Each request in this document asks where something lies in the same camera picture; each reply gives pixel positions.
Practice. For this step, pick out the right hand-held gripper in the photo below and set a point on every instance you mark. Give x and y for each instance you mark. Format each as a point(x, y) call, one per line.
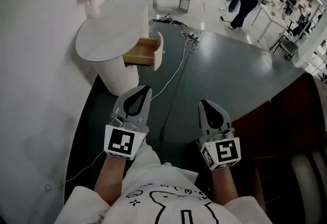
point(224, 151)

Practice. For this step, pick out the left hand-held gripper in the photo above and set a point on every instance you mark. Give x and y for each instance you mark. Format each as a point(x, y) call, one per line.
point(118, 142)

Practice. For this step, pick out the large wooden drawer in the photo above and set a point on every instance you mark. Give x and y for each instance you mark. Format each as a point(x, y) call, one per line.
point(143, 50)

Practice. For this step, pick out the white round side table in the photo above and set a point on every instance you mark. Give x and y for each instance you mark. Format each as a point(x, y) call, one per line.
point(110, 31)

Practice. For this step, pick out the person's left forearm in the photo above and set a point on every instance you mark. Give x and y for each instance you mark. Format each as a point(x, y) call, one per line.
point(111, 179)

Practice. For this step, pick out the person's right forearm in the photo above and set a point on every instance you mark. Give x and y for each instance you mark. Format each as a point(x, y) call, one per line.
point(224, 184)

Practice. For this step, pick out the person's white trousers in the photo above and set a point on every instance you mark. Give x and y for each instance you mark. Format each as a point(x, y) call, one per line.
point(143, 156)

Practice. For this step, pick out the dark green floor mat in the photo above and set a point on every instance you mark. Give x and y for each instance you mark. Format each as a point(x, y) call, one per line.
point(230, 70)

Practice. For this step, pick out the dark wooden chair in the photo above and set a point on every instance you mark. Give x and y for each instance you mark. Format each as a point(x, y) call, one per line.
point(281, 141)

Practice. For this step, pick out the white power strip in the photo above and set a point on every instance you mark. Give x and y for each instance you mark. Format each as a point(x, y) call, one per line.
point(191, 35)

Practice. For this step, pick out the grey office chair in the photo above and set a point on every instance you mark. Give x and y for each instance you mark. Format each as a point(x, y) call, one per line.
point(288, 48)

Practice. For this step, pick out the white ceramic vase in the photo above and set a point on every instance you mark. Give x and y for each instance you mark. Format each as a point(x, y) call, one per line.
point(92, 10)

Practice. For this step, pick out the white work table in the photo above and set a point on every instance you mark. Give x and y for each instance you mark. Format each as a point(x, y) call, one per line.
point(270, 17)

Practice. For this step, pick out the black round bag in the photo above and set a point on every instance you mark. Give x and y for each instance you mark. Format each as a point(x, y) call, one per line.
point(234, 4)

